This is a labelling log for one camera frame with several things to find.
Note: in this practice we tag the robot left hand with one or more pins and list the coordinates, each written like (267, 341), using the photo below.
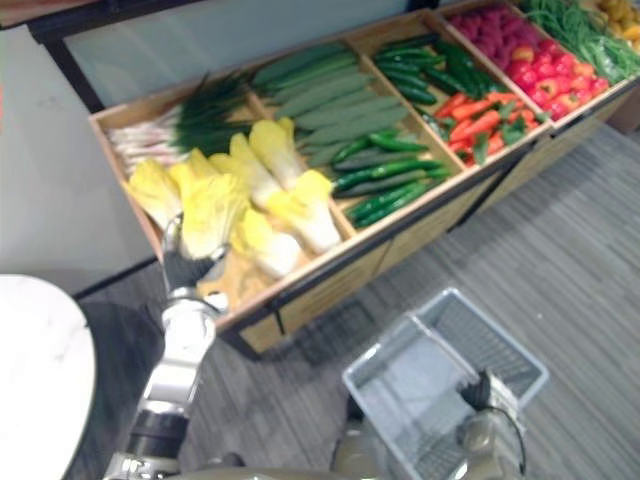
(187, 272)

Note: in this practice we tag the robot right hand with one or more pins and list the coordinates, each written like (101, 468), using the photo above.
(477, 390)

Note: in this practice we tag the grey plastic shopping basket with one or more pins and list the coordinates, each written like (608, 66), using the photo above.
(425, 370)

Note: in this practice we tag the yellow napa cabbage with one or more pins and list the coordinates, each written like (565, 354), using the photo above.
(270, 245)
(250, 167)
(312, 215)
(275, 150)
(152, 192)
(212, 210)

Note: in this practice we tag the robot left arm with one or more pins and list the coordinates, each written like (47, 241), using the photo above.
(175, 360)

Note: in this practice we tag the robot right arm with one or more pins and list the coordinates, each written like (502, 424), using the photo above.
(487, 445)

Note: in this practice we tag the wooden vegetable display stand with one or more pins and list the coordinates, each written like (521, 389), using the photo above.
(575, 135)
(340, 285)

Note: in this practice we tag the green onion bunch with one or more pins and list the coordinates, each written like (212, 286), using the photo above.
(200, 117)

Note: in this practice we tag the white round table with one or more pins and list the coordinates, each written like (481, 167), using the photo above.
(40, 375)

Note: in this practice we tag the grey-green loofah gourd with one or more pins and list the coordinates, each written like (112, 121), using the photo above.
(355, 116)
(330, 152)
(315, 75)
(300, 62)
(325, 89)
(345, 102)
(350, 131)

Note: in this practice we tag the bright green cucumber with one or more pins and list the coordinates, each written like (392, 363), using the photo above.
(385, 171)
(390, 197)
(352, 147)
(400, 144)
(390, 182)
(395, 205)

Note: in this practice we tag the black framed glass panel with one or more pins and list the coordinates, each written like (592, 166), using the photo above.
(175, 40)

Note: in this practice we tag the orange carrot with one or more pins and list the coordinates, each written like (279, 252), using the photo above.
(450, 104)
(496, 144)
(475, 126)
(472, 109)

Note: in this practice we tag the dark green cucumber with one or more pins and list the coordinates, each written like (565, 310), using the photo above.
(445, 80)
(417, 95)
(410, 59)
(405, 77)
(407, 42)
(462, 65)

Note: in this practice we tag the red bell pepper pile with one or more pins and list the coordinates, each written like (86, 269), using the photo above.
(555, 80)

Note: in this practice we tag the pink-red fruit pile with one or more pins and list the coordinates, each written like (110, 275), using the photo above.
(492, 30)

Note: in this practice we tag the green bean pile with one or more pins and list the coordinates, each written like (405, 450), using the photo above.
(580, 35)

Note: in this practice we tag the yellow fruit pile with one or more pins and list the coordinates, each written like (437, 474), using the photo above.
(622, 15)

